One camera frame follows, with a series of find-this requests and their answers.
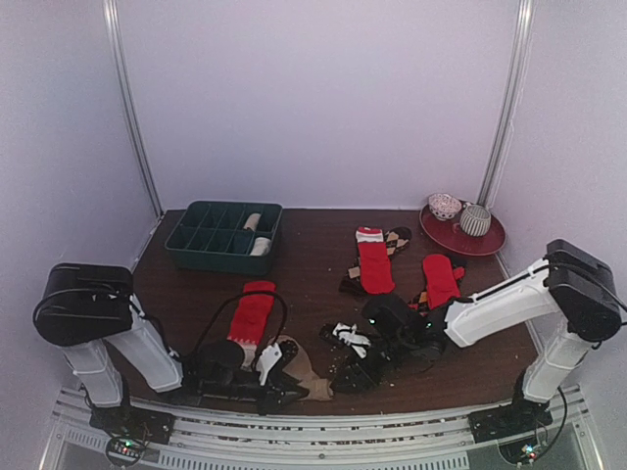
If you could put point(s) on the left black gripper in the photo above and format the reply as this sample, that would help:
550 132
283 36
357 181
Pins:
270 403

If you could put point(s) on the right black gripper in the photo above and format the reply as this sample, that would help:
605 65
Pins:
365 362

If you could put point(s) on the beige sock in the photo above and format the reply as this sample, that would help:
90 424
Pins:
252 221
301 369

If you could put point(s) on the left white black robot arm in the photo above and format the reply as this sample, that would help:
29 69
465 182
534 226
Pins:
85 308

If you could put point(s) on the red sock near left arm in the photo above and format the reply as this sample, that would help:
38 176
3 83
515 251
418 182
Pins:
248 324

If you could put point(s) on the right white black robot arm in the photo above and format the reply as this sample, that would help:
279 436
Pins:
566 281

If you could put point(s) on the red sock with white cuff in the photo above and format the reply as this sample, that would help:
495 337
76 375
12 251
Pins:
375 265

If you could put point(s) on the red sock on right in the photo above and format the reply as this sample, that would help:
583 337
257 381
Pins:
442 276

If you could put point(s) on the argyle sock at back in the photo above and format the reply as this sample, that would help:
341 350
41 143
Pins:
396 239

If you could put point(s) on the green divided organizer tray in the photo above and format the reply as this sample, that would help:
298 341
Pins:
209 237

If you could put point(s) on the red plate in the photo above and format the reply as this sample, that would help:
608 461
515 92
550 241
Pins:
448 235

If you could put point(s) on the white dotted bowl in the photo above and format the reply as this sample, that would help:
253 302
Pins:
444 206

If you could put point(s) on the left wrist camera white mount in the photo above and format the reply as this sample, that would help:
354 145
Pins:
274 358

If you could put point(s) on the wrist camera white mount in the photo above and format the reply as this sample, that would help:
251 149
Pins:
343 335
274 358

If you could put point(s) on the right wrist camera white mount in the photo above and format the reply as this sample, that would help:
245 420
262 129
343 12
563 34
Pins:
343 335

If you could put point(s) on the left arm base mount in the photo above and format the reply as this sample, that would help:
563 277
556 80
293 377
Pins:
130 430

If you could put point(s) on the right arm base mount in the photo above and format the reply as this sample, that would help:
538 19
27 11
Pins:
517 428

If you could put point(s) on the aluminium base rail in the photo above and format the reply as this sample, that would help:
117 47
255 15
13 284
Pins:
216 439

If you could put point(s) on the right aluminium frame post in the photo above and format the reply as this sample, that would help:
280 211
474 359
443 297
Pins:
512 94

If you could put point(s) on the aluminium frame post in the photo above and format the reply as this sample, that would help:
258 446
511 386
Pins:
113 27
512 94

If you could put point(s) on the left aluminium frame post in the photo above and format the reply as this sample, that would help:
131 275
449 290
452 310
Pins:
113 27

